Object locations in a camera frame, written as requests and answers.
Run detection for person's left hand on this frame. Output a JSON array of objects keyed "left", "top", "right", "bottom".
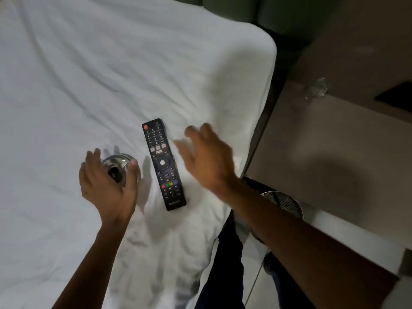
[{"left": 79, "top": 148, "right": 141, "bottom": 226}]

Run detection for person's right hand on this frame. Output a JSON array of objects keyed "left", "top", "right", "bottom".
[{"left": 174, "top": 123, "right": 239, "bottom": 198}]

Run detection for clear drinking glass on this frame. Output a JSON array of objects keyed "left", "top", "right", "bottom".
[{"left": 101, "top": 153, "right": 133, "bottom": 187}]

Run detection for person's left forearm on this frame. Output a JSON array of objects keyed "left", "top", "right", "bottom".
[{"left": 51, "top": 219, "right": 129, "bottom": 309}]

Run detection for person's right forearm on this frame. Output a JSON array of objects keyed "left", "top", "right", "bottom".
[{"left": 222, "top": 177, "right": 400, "bottom": 309}]

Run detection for black remote control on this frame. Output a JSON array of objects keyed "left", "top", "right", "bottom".
[{"left": 142, "top": 118, "right": 187, "bottom": 211}]

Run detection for white bed sheet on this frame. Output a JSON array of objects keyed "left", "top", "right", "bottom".
[{"left": 0, "top": 0, "right": 277, "bottom": 309}]

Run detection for round metal waste bin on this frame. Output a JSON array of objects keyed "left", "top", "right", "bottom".
[{"left": 241, "top": 176, "right": 305, "bottom": 245}]

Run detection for person's dark trousers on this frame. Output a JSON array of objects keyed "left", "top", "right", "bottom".
[{"left": 194, "top": 210, "right": 317, "bottom": 309}]

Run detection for brown wooden nightstand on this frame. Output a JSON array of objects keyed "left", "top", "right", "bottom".
[{"left": 244, "top": 80, "right": 412, "bottom": 251}]

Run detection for small clear glass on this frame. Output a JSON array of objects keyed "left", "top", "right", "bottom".
[{"left": 304, "top": 77, "right": 329, "bottom": 101}]

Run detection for black flat object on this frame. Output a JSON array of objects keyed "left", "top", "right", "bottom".
[{"left": 374, "top": 80, "right": 412, "bottom": 114}]

